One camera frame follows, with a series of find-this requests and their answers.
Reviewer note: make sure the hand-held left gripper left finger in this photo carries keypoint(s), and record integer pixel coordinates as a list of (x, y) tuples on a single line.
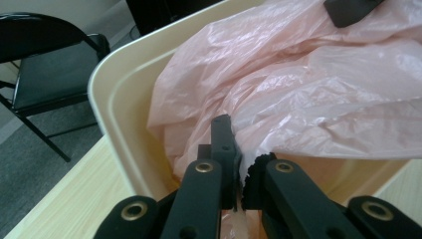
[(227, 166)]

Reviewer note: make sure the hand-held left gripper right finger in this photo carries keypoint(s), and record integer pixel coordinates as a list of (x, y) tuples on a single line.
[(255, 186)]

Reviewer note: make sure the pink plastic bag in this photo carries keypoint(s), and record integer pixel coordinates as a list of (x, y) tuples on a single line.
[(298, 99)]

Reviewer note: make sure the cream plastic bin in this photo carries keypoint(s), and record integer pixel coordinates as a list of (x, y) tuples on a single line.
[(132, 109)]

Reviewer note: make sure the dark furniture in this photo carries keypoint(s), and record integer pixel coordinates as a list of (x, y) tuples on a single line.
[(156, 13)]

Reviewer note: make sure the black folding chair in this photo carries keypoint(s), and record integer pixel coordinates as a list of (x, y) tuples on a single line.
[(49, 79)]

